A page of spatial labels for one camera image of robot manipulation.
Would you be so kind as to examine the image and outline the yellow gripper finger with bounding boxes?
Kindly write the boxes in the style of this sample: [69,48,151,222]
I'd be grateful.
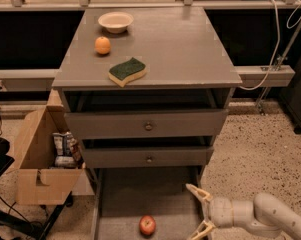
[186,184,212,203]
[187,220,215,240]

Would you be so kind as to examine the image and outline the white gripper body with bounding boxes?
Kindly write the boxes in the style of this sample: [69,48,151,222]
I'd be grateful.
[209,197,232,228]

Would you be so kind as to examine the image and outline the red apple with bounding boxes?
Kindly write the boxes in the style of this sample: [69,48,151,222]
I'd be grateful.
[139,215,156,236]

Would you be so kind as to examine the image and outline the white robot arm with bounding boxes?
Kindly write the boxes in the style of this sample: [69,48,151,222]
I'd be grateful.
[186,184,301,240]

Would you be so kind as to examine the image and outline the grey middle drawer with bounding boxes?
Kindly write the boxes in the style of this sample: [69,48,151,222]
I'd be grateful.
[81,147,214,168]

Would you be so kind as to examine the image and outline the grey open bottom drawer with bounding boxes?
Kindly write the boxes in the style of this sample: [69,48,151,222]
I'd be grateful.
[91,167,204,240]

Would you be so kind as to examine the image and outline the grey top drawer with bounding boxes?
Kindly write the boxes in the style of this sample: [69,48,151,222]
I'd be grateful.
[65,109,228,139]

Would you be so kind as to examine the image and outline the grey wooden drawer cabinet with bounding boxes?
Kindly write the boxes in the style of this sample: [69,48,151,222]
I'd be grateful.
[51,6,243,185]

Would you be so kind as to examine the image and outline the dark cabinet at right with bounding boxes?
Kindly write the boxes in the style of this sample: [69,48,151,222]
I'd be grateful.
[280,57,301,134]

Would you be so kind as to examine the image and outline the snack packages in box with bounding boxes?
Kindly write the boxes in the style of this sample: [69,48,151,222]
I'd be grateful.
[52,132,82,168]

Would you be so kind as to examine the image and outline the green yellow sponge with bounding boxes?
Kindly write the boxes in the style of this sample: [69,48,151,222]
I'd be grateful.
[108,58,146,87]

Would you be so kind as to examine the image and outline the brown cardboard box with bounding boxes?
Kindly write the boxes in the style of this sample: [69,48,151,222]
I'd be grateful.
[14,90,94,205]

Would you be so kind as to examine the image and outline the orange fruit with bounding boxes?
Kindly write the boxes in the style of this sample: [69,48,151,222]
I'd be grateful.
[95,36,111,55]

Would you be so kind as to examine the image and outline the white bowl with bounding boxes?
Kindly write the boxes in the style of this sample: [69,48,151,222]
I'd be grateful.
[98,12,134,34]

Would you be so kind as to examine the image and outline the black chair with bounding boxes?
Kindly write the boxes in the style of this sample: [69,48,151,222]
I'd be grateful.
[0,137,73,240]

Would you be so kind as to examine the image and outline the grey metal rail frame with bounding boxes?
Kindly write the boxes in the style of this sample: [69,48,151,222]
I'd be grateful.
[0,0,301,92]

